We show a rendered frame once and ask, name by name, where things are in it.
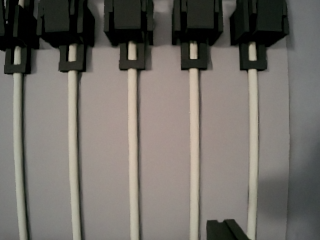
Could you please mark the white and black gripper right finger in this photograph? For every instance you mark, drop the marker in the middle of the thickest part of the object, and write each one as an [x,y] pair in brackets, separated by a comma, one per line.
[234,230]

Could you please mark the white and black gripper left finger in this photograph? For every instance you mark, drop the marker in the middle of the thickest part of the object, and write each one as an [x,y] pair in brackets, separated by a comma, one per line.
[216,231]

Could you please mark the white cable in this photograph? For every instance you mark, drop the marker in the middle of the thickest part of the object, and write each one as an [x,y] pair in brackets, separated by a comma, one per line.
[253,145]
[133,143]
[194,144]
[73,145]

